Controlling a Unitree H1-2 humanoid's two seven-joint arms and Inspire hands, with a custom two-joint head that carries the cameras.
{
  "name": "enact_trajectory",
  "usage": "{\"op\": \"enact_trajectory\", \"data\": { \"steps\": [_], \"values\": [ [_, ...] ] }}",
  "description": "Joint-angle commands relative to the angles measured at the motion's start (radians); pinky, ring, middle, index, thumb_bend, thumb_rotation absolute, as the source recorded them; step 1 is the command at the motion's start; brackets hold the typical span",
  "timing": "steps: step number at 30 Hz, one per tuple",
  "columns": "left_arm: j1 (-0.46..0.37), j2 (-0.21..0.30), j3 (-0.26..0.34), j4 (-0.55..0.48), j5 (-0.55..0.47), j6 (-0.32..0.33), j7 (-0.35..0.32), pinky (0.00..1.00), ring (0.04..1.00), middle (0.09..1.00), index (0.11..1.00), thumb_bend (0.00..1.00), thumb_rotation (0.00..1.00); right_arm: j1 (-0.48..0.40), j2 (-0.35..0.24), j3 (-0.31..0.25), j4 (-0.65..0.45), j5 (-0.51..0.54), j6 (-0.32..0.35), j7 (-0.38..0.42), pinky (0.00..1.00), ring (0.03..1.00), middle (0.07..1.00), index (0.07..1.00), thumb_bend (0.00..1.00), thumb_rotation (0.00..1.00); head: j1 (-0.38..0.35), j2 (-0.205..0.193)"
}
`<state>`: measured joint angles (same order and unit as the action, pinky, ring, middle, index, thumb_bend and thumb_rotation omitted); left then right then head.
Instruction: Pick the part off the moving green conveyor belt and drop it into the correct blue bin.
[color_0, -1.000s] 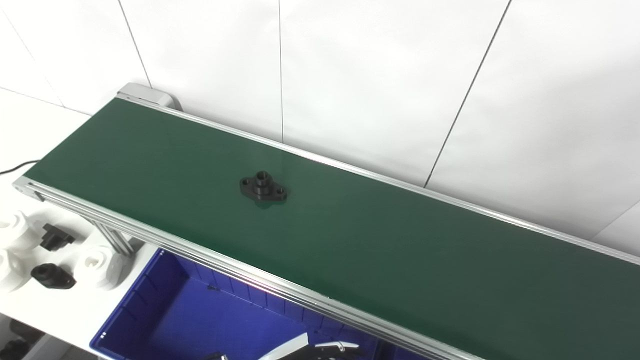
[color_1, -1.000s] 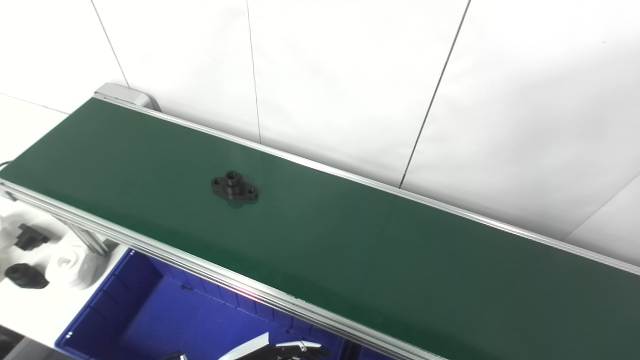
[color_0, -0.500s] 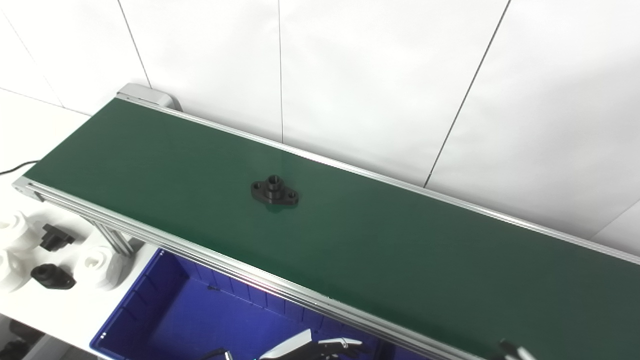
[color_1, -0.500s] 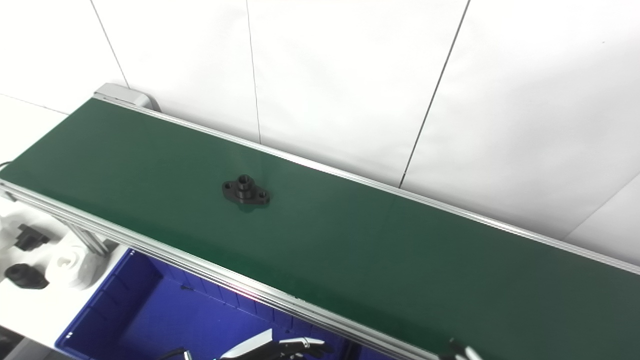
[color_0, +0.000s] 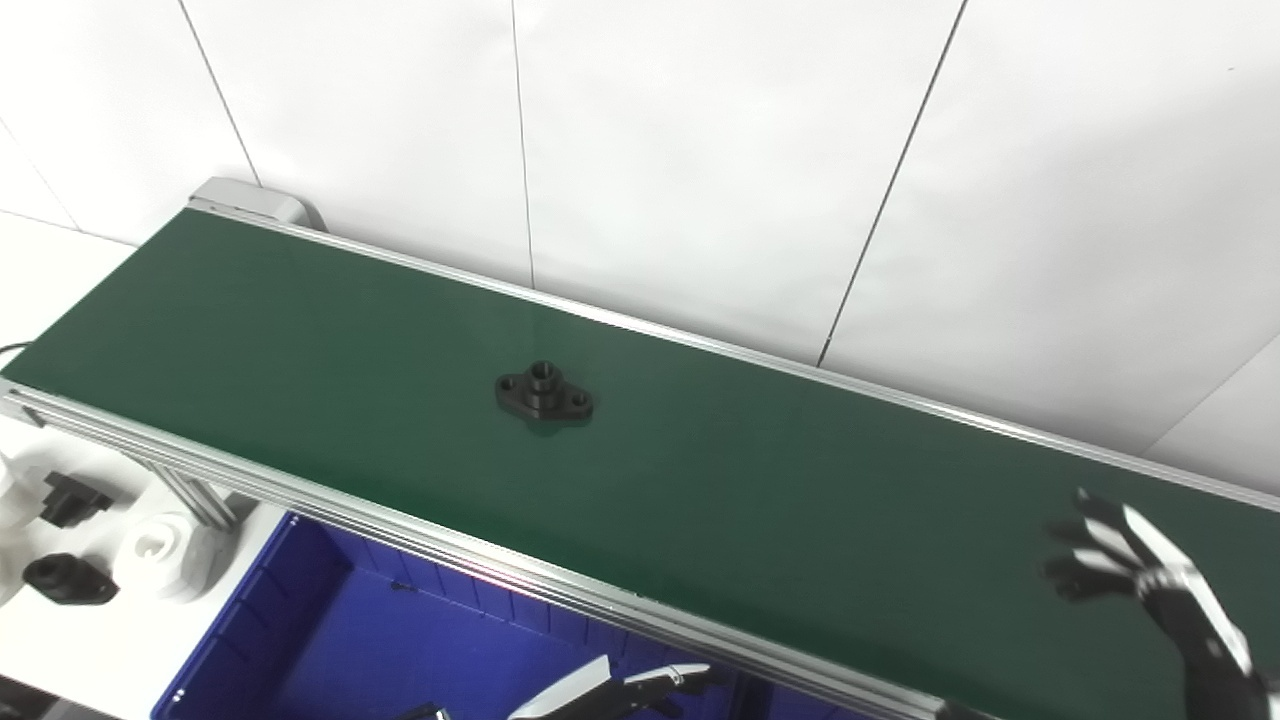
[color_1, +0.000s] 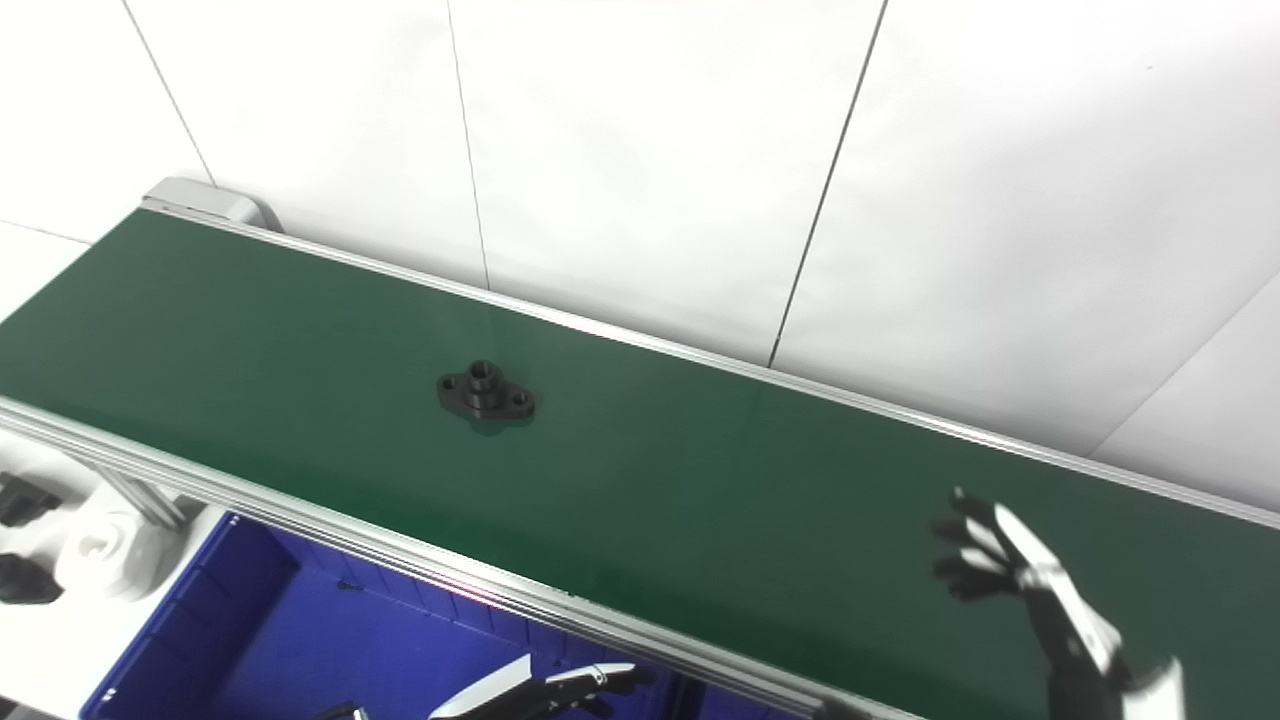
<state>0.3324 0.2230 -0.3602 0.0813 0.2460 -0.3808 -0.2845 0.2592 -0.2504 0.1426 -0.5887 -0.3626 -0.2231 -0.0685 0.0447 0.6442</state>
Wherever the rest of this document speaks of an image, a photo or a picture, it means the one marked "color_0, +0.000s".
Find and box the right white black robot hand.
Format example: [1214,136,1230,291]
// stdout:
[1040,487,1280,720]

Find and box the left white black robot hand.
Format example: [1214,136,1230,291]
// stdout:
[505,655,721,720]

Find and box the black flanged machine part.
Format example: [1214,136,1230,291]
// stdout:
[22,553,119,607]
[495,361,595,431]

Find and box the blue plastic bin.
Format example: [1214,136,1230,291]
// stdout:
[150,512,771,720]
[765,685,851,720]

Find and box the green conveyor belt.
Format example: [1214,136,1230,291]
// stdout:
[0,195,1280,720]

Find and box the aluminium conveyor leg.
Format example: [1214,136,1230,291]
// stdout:
[135,455,251,531]

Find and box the white round machine part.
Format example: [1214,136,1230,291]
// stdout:
[112,510,226,601]

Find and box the black blocky machine part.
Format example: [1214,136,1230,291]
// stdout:
[42,472,113,528]

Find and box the grey conveyor end housing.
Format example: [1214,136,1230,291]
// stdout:
[188,177,326,233]

